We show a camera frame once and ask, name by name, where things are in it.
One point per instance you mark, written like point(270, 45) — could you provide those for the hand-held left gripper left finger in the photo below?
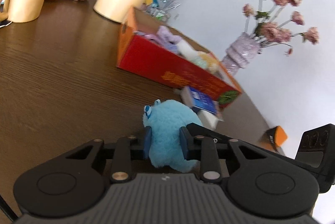
point(147, 142)

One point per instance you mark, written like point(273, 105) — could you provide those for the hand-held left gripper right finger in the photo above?
point(184, 144)

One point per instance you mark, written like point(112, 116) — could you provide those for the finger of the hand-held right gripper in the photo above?
point(206, 132)

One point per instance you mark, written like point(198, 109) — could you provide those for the blue plush toy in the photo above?
point(168, 132)

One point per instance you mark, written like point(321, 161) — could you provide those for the red cardboard box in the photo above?
point(157, 61)

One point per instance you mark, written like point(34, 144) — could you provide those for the lilac soft cloth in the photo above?
point(153, 38)

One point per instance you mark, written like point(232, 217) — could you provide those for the purple knitted cloth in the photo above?
point(167, 34)

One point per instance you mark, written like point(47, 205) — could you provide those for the white soft item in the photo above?
point(186, 48)

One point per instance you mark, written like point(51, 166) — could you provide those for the dark blue packet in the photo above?
point(201, 99)

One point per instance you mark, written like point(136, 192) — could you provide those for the small orange black box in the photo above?
point(277, 137)

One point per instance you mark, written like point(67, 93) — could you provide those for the yellow plush item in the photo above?
point(210, 61)

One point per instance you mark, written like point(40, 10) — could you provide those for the lilac ribbed vase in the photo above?
point(240, 53)

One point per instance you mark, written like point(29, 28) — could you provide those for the dried pink flower bouquet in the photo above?
point(274, 30)

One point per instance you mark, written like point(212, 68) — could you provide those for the pile of clear packaging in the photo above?
point(159, 8)

